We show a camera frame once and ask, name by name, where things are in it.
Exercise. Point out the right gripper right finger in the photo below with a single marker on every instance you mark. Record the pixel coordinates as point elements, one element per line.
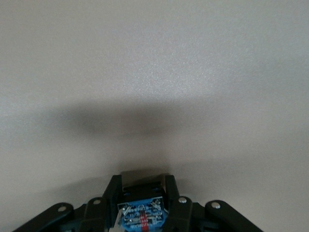
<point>172,191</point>

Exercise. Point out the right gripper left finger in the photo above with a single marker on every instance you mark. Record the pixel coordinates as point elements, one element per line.
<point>113,191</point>

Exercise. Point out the orange push button switch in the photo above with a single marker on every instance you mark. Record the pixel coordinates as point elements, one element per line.
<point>142,215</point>

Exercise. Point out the brown table cover sheet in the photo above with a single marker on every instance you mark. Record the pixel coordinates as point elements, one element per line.
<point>154,72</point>

